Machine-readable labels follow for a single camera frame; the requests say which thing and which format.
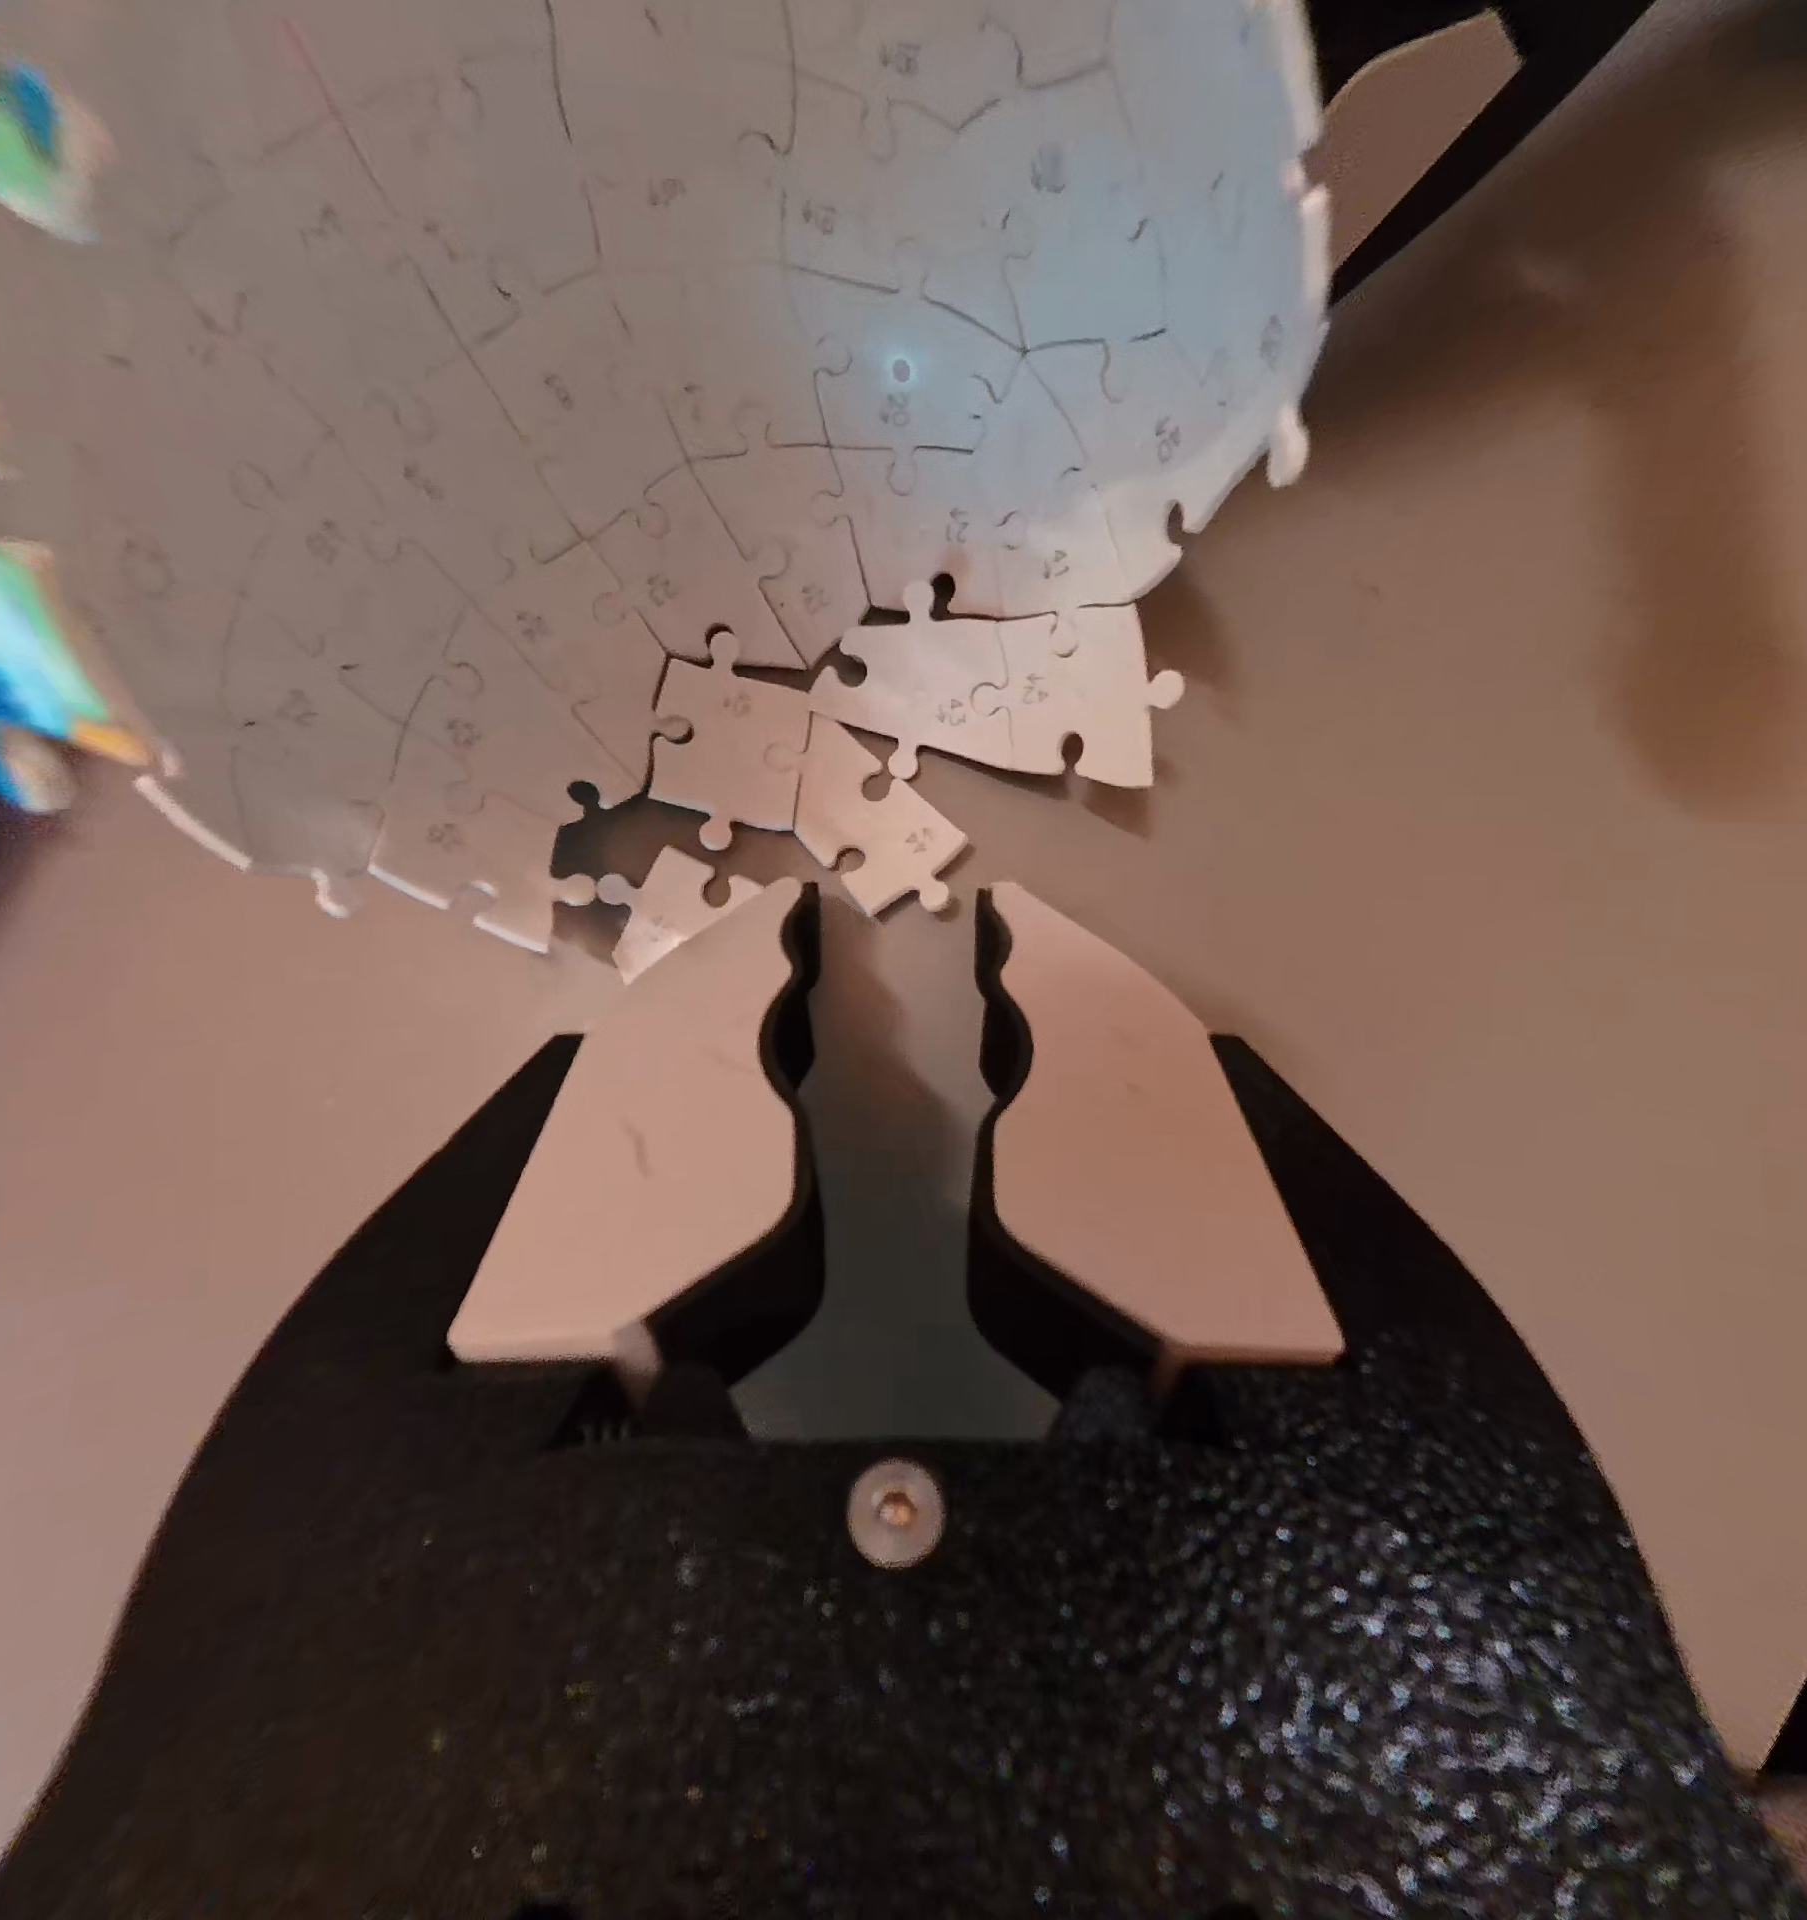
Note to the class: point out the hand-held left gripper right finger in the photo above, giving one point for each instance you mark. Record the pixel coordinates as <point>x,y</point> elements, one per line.
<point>1158,1184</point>

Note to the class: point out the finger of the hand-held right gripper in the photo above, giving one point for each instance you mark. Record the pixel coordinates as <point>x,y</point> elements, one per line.
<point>1406,135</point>

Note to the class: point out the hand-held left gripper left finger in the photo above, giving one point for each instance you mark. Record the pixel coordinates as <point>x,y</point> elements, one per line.
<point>633,1169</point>

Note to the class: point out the white puzzle piece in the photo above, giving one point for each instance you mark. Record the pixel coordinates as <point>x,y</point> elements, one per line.
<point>889,832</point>
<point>670,899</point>

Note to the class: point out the colourful half-built puzzle ball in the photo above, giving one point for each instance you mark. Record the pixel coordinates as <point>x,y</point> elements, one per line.
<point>544,375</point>

